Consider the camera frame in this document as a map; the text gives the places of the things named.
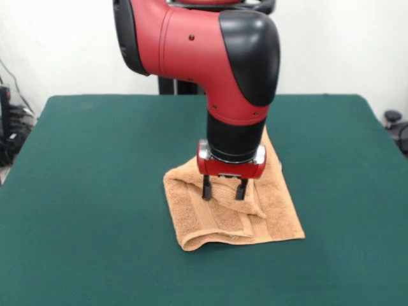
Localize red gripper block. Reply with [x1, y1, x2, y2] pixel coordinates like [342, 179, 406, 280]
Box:
[196, 139, 267, 202]

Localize black box with red light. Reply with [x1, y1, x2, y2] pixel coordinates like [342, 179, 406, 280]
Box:
[0, 85, 12, 141]

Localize tan terry towel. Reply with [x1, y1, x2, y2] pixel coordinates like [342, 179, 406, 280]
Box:
[163, 126, 306, 253]

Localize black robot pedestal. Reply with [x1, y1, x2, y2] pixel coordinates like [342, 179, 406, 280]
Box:
[157, 0, 277, 96]

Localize dark green table cloth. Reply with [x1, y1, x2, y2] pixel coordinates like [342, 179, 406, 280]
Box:
[0, 94, 408, 306]

